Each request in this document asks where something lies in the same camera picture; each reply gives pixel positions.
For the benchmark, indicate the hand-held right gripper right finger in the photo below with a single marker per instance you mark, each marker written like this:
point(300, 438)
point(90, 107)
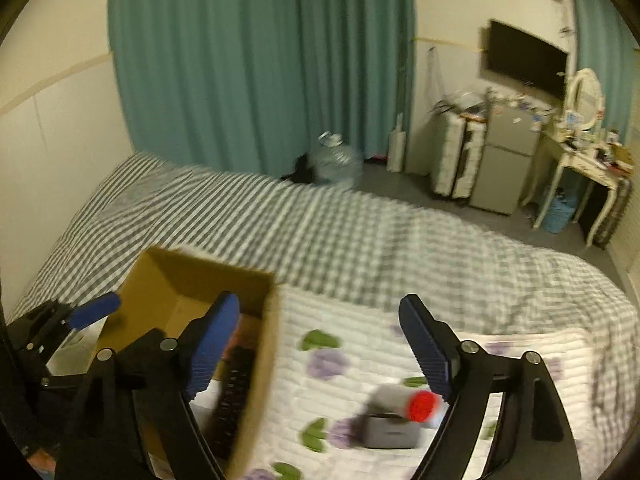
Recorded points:
point(425, 350)

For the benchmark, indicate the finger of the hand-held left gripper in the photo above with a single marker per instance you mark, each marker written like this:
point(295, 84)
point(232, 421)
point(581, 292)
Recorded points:
point(95, 311)

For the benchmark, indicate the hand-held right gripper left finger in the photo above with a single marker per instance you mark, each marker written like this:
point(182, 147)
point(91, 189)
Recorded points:
point(212, 347)

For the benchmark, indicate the brown cardboard box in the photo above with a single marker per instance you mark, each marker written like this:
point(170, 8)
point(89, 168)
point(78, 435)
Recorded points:
point(250, 360)

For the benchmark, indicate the white bottle with red cap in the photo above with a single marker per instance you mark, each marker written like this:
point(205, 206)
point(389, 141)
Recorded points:
point(412, 404)

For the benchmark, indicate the black remote control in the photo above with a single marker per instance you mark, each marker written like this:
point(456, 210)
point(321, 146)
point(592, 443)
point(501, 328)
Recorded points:
point(234, 400)

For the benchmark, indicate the small grey box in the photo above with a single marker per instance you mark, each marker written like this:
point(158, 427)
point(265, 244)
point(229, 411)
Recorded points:
point(389, 432)

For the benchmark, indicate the white flat object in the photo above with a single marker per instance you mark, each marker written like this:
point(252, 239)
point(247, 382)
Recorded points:
point(75, 352)

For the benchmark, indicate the white floral quilted mat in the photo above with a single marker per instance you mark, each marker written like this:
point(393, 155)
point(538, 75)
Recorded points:
point(340, 340)

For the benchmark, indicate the grey checked bed sheet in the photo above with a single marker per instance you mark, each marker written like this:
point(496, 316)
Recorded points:
point(310, 230)

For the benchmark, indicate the blue plastic basket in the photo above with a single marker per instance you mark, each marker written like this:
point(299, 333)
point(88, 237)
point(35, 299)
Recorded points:
point(559, 215)

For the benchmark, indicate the white ribbed suitcase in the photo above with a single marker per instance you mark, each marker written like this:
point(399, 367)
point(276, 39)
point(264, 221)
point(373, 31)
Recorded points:
point(452, 155)

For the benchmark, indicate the black bag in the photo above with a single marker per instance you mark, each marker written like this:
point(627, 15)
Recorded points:
point(300, 170)

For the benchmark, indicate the white upright floor tool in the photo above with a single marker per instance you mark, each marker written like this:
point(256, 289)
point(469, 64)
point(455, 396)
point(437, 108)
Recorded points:
point(396, 147)

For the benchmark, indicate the small silver fridge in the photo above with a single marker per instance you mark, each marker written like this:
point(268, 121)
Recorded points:
point(502, 160)

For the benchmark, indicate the clear water jug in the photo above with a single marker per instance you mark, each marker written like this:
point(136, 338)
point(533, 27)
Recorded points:
point(336, 162)

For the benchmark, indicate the white dressing table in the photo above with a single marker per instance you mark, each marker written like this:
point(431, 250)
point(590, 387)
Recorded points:
point(575, 162)

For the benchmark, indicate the wide teal curtain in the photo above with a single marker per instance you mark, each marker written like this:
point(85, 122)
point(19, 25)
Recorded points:
point(240, 60)

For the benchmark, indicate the white oval mirror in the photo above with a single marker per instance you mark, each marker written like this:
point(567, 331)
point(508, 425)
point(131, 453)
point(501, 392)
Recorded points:
point(586, 97)

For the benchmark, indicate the narrow teal curtain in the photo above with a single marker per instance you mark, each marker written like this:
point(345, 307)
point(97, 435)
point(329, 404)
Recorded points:
point(597, 35)

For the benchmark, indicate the black wall television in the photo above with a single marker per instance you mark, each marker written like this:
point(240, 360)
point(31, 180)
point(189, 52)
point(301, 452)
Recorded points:
point(525, 60)

